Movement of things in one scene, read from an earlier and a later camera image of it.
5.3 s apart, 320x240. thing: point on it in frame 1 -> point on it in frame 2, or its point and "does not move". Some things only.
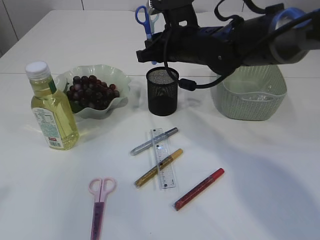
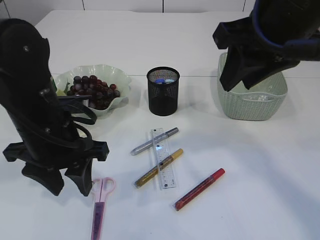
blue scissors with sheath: (148, 21) -> (164, 81)
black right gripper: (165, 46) -> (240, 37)
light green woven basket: (250, 92) does not move
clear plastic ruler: (165, 176) does not move
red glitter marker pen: (185, 198) does not move
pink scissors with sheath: (100, 188) does not move
